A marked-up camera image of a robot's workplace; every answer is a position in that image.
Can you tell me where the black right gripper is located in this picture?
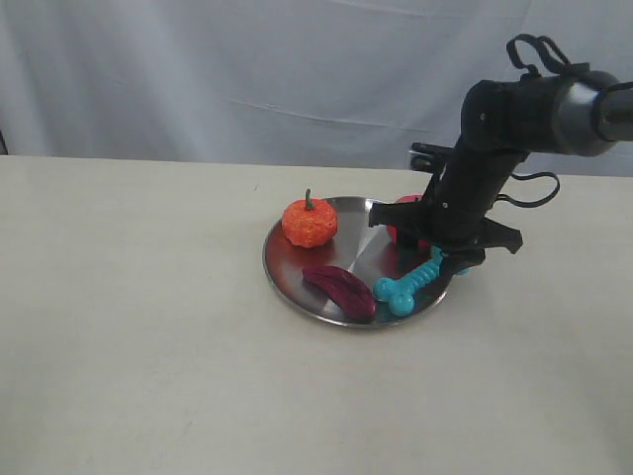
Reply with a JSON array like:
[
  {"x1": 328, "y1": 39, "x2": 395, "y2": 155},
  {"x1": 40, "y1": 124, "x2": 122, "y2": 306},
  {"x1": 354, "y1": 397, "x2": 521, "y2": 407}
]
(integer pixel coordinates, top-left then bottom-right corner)
[{"x1": 368, "y1": 147, "x2": 523, "y2": 279}]

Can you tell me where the teal toy bone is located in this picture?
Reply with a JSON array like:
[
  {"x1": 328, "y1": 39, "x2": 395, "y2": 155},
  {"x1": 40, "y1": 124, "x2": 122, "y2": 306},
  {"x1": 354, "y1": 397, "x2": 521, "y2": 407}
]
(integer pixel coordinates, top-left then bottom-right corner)
[{"x1": 373, "y1": 246, "x2": 450, "y2": 317}]

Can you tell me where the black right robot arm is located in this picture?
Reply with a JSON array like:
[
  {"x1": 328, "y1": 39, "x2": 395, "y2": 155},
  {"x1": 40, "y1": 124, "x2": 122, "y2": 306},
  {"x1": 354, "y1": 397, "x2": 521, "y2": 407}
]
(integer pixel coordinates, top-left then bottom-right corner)
[{"x1": 368, "y1": 71, "x2": 632, "y2": 273}]

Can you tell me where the red toy fruit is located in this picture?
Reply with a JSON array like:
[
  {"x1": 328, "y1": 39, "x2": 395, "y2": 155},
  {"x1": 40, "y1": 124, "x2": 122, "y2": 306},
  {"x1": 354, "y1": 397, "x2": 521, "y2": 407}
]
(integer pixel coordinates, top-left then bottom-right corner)
[{"x1": 387, "y1": 194, "x2": 430, "y2": 252}]

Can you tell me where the round steel plate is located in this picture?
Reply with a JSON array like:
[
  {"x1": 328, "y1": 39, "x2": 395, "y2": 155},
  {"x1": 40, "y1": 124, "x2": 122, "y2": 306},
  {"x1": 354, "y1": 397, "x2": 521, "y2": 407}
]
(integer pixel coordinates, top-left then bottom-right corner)
[{"x1": 262, "y1": 196, "x2": 448, "y2": 329}]

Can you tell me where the dark red toy vegetable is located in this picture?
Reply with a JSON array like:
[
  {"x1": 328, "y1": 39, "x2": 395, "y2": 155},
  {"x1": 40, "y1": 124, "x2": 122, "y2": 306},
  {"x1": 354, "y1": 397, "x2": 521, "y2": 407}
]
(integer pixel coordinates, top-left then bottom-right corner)
[{"x1": 302, "y1": 265, "x2": 376, "y2": 321}]

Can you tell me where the orange toy pumpkin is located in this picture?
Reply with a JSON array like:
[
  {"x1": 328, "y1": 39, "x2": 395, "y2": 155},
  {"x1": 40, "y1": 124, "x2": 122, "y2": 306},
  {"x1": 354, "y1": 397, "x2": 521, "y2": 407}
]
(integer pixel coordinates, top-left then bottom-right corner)
[{"x1": 281, "y1": 188, "x2": 338, "y2": 248}]

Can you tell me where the white backdrop curtain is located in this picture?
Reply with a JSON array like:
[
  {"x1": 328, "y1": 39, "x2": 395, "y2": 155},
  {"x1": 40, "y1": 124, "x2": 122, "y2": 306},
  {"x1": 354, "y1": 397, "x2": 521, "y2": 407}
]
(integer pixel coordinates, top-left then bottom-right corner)
[{"x1": 1, "y1": 1, "x2": 632, "y2": 168}]

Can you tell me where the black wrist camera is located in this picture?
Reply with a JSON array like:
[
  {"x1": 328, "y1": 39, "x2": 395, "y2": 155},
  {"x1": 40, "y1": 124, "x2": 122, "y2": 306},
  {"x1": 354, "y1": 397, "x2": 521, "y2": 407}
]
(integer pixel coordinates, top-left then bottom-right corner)
[{"x1": 408, "y1": 142, "x2": 453, "y2": 174}]

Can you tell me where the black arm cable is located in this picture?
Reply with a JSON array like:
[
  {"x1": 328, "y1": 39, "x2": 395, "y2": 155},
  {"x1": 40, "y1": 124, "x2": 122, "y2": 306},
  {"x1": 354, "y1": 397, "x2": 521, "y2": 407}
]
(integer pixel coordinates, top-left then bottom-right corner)
[{"x1": 505, "y1": 33, "x2": 590, "y2": 76}]

